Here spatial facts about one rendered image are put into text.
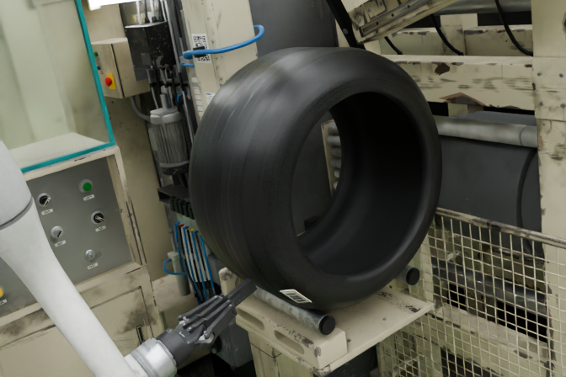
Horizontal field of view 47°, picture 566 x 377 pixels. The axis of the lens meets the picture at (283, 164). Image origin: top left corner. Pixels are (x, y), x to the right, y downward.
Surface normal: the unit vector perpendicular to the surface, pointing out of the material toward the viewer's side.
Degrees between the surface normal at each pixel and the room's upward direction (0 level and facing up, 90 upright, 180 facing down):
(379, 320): 0
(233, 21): 90
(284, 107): 54
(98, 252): 90
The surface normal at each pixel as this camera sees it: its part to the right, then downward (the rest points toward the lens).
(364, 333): -0.16, -0.94
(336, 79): 0.53, -0.02
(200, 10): -0.80, 0.29
